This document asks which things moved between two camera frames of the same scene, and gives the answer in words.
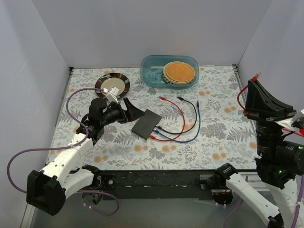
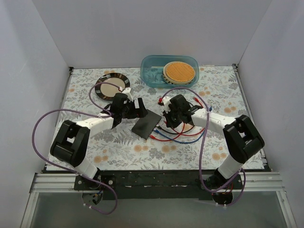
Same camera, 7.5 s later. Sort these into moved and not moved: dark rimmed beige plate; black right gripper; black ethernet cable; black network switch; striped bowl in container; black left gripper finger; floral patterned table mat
Moved: black left gripper finger; black right gripper
Not moved: black network switch; black ethernet cable; floral patterned table mat; dark rimmed beige plate; striped bowl in container
